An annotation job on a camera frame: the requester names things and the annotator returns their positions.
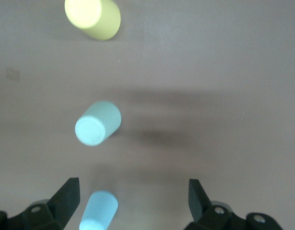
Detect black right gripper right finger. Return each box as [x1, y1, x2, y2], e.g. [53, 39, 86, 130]
[185, 178, 285, 230]

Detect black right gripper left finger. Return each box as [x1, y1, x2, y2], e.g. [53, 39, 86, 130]
[0, 177, 80, 230]

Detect mint green plastic cup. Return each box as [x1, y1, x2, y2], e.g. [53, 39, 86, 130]
[74, 100, 122, 147]

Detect yellow plastic cup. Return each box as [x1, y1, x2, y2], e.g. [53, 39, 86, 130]
[64, 0, 121, 41]

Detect light blue plastic cup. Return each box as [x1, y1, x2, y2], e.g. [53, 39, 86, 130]
[79, 190, 119, 230]

